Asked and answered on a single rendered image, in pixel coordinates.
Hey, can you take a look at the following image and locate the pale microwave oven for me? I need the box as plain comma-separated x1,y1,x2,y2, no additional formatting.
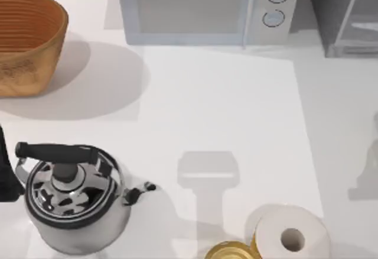
114,0,304,50

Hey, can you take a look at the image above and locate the gold round tin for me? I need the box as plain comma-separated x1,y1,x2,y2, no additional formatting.
203,240,262,259

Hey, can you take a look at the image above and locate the white toilet paper roll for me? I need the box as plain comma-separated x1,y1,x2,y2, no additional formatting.
245,203,331,259

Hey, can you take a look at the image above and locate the wooden basket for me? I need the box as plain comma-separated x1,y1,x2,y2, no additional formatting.
0,0,70,98

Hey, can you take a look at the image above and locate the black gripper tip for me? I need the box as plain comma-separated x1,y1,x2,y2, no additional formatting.
0,125,25,203

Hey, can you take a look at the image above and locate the microwave door handle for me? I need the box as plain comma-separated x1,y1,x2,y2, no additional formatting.
242,0,256,50

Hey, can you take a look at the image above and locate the silver kettle with black handle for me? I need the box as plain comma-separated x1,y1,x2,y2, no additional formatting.
15,141,157,255

